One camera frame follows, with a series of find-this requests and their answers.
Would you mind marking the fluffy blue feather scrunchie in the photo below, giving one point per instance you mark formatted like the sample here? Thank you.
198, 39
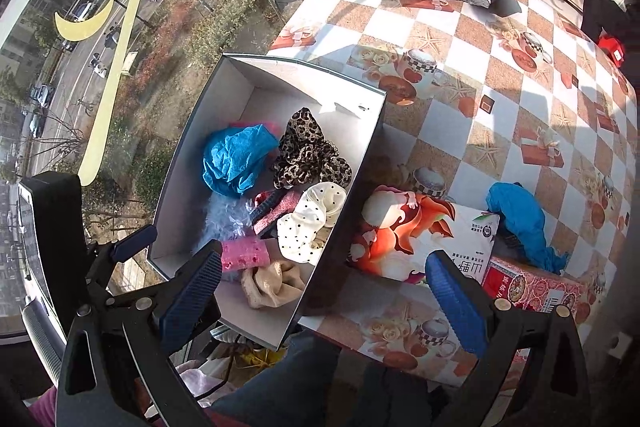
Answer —
226, 218

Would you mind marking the pink sponge block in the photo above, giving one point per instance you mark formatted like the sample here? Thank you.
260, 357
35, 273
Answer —
246, 252

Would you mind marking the red stool near person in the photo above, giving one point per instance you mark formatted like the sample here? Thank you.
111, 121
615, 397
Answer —
612, 48

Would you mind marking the blue mesh fabric item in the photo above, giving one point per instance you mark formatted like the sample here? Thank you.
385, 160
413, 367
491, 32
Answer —
522, 224

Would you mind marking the cream polka dot scrunchie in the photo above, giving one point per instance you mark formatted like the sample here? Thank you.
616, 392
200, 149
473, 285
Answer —
303, 233

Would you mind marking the floral tissue pack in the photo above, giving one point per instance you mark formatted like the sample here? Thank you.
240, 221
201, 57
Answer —
398, 230

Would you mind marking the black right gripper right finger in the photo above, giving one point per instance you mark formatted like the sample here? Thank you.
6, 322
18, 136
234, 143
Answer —
553, 389

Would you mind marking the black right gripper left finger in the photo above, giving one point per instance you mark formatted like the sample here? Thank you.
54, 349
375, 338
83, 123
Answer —
118, 344

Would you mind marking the leopard print scrunchie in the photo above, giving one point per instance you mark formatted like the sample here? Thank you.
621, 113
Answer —
306, 156

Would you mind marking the beige satin scrunchie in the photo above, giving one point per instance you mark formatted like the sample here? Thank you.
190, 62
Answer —
273, 286

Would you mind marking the red patterned box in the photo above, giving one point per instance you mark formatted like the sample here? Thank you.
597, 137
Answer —
535, 289

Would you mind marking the blue crinkled scrunchie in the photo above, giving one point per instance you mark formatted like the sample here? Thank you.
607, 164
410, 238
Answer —
233, 158

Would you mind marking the checkered printed tablecloth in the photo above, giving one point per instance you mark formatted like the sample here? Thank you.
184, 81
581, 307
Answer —
515, 94

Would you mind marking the seated person in black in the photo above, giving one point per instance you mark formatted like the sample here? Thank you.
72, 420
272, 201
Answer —
606, 16

